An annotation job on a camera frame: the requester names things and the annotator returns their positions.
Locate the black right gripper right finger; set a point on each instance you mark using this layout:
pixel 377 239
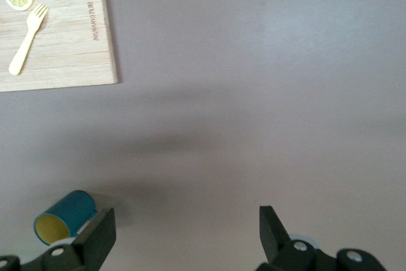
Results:
pixel 272 236

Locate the yellow plastic fork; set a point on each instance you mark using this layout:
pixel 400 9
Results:
pixel 23 49

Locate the bamboo cutting board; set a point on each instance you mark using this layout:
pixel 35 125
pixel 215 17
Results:
pixel 69 61

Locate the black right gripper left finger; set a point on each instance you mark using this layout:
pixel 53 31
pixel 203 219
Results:
pixel 95 239

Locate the teal mug yellow inside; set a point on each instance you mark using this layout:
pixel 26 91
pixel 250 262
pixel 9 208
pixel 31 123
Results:
pixel 73 210

